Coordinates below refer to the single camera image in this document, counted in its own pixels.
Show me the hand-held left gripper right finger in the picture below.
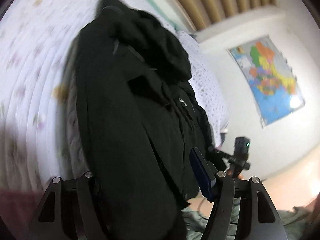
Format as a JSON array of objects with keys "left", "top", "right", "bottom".
[{"left": 189, "top": 147, "right": 288, "bottom": 240}]

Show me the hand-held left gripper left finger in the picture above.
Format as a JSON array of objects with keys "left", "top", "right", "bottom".
[{"left": 30, "top": 171, "right": 110, "bottom": 240}]

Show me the colourful wall map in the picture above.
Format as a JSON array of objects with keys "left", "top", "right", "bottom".
[{"left": 227, "top": 35, "right": 306, "bottom": 130}]

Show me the grey-green cloth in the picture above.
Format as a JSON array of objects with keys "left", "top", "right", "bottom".
[{"left": 182, "top": 204, "right": 312, "bottom": 240}]

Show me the bed with floral sheet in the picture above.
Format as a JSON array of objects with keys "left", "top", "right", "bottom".
[{"left": 0, "top": 0, "right": 230, "bottom": 205}]

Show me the black hooded jacket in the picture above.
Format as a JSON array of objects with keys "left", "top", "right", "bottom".
[{"left": 66, "top": 0, "right": 215, "bottom": 240}]

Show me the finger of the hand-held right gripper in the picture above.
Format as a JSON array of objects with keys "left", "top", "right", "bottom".
[{"left": 207, "top": 146, "right": 234, "bottom": 161}]

